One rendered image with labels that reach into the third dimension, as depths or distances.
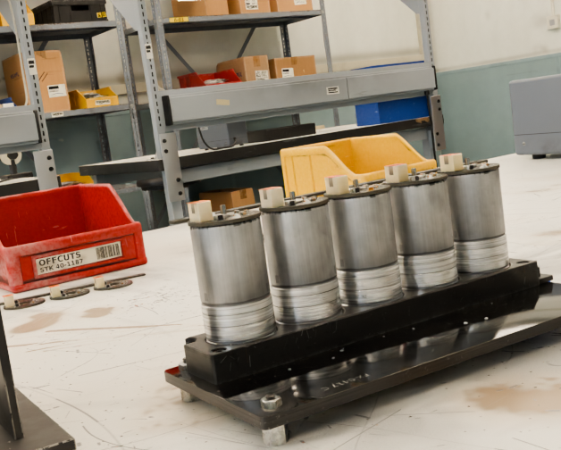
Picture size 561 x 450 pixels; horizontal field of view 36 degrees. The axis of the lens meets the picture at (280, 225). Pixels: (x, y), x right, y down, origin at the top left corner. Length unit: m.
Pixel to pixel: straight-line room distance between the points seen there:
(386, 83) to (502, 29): 2.88
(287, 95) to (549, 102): 2.23
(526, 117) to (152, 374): 0.78
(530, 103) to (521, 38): 5.18
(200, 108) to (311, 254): 2.70
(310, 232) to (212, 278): 0.04
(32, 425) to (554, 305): 0.19
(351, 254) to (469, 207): 0.06
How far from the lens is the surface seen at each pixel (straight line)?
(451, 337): 0.30
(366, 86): 3.45
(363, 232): 0.31
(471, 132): 6.56
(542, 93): 1.04
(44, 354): 0.41
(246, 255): 0.28
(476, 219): 0.34
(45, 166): 2.76
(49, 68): 4.62
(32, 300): 0.55
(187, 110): 2.96
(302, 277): 0.29
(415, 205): 0.32
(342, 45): 6.21
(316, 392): 0.26
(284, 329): 0.29
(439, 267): 0.33
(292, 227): 0.29
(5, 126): 2.71
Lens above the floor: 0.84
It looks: 7 degrees down
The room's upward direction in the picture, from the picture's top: 8 degrees counter-clockwise
